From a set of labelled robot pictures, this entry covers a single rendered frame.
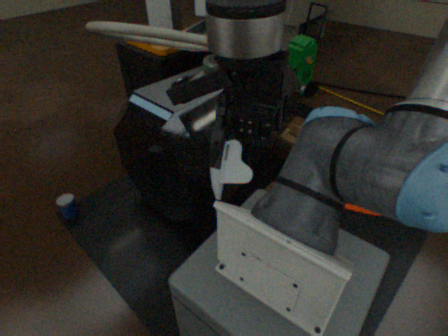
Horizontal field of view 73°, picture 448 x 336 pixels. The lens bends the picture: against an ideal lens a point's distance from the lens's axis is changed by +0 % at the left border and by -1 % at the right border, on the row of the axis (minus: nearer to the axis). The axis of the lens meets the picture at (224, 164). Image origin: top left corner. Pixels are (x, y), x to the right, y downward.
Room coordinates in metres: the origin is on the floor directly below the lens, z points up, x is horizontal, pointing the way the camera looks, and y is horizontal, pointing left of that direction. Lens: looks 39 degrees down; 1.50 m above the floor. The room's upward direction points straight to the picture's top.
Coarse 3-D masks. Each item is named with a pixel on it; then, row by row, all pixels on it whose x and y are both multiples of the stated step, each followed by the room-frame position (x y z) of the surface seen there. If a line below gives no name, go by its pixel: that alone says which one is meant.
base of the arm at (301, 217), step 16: (272, 192) 0.45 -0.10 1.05; (288, 192) 0.43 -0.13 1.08; (304, 192) 0.42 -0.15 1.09; (256, 208) 0.43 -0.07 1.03; (272, 208) 0.41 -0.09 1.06; (288, 208) 0.40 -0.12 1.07; (304, 208) 0.39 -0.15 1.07; (320, 208) 0.40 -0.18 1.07; (336, 208) 0.41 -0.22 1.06; (272, 224) 0.38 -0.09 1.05; (288, 224) 0.37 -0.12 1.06; (304, 224) 0.37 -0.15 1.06; (320, 224) 0.38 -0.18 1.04; (336, 224) 0.39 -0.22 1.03; (304, 240) 0.34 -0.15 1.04; (320, 240) 0.35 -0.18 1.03; (336, 240) 0.37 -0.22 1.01
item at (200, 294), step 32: (256, 192) 0.66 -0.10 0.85; (192, 256) 0.44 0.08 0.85; (352, 256) 0.44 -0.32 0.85; (384, 256) 0.44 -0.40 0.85; (192, 288) 0.35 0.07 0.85; (224, 288) 0.35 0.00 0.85; (352, 288) 0.35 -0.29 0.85; (192, 320) 0.33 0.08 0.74; (224, 320) 0.28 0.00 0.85; (256, 320) 0.28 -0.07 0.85; (288, 320) 0.28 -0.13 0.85; (352, 320) 0.28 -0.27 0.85
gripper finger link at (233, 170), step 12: (228, 144) 0.34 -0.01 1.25; (240, 144) 0.34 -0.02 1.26; (228, 156) 0.33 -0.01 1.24; (240, 156) 0.33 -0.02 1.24; (216, 168) 0.32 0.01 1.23; (228, 168) 0.33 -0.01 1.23; (240, 168) 0.32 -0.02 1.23; (216, 180) 0.32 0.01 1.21; (228, 180) 0.32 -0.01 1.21; (240, 180) 0.31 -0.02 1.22; (216, 192) 0.32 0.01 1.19
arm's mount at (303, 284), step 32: (224, 224) 0.39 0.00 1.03; (256, 224) 0.35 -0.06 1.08; (224, 256) 0.39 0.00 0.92; (256, 256) 0.34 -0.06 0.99; (288, 256) 0.31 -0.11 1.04; (320, 256) 0.29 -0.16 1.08; (256, 288) 0.33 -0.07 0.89; (288, 288) 0.30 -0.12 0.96; (320, 288) 0.27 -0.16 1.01; (320, 320) 0.26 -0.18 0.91
